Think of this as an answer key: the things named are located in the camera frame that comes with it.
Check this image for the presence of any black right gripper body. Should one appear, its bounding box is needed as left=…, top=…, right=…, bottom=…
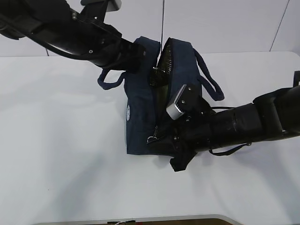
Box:
left=147, top=112, right=208, bottom=172

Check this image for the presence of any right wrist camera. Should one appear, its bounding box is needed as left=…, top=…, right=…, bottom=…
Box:
left=166, top=83, right=200, bottom=120

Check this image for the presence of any dark blue lunch bag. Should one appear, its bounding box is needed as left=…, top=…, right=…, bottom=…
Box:
left=97, top=37, right=225, bottom=155

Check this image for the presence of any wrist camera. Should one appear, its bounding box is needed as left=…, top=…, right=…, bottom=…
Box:
left=166, top=83, right=200, bottom=120
left=80, top=0, right=122, bottom=12

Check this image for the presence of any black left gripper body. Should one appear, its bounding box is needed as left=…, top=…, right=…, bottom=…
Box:
left=101, top=39, right=146, bottom=72

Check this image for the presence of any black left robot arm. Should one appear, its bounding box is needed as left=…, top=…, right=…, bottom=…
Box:
left=0, top=0, right=146, bottom=72

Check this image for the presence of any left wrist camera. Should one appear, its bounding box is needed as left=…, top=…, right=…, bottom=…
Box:
left=80, top=0, right=122, bottom=12

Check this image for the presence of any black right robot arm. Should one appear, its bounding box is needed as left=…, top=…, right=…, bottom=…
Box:
left=148, top=84, right=300, bottom=172

